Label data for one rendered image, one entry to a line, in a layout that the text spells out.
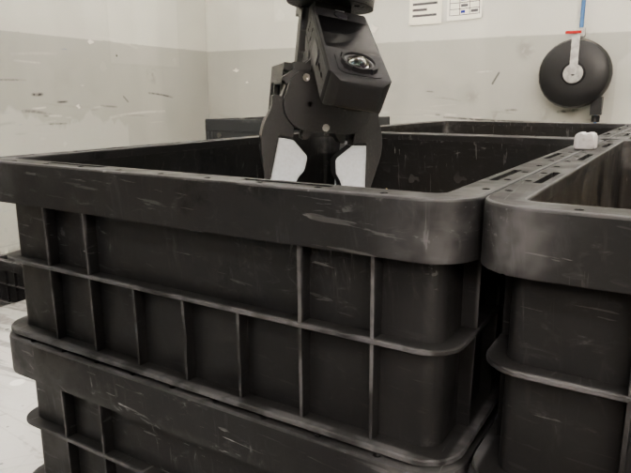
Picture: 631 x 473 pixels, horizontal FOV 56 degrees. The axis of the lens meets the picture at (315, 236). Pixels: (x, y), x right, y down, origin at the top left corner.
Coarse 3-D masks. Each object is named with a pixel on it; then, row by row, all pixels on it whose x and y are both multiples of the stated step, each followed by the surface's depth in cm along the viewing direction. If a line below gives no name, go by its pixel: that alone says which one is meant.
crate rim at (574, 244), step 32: (576, 160) 34; (512, 192) 22; (544, 192) 24; (512, 224) 20; (544, 224) 19; (576, 224) 19; (608, 224) 18; (512, 256) 20; (544, 256) 19; (576, 256) 19; (608, 256) 18; (608, 288) 19
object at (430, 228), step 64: (0, 192) 35; (64, 192) 32; (128, 192) 29; (192, 192) 27; (256, 192) 25; (320, 192) 23; (384, 192) 23; (448, 192) 22; (384, 256) 23; (448, 256) 22
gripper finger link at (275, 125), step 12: (276, 96) 47; (276, 108) 47; (264, 120) 48; (276, 120) 47; (264, 132) 47; (276, 132) 47; (288, 132) 48; (264, 144) 47; (276, 144) 48; (264, 156) 48; (264, 168) 48
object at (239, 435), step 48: (48, 384) 36; (96, 384) 34; (144, 384) 31; (48, 432) 38; (96, 432) 36; (144, 432) 34; (192, 432) 30; (240, 432) 28; (288, 432) 27; (480, 432) 27
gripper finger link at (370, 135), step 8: (368, 120) 49; (376, 120) 49; (368, 128) 49; (376, 128) 49; (352, 136) 50; (360, 136) 49; (368, 136) 49; (376, 136) 49; (352, 144) 49; (360, 144) 49; (368, 144) 49; (376, 144) 50; (368, 152) 50; (376, 152) 50; (368, 160) 50; (376, 160) 50; (368, 168) 50; (376, 168) 50; (368, 176) 50; (368, 184) 50
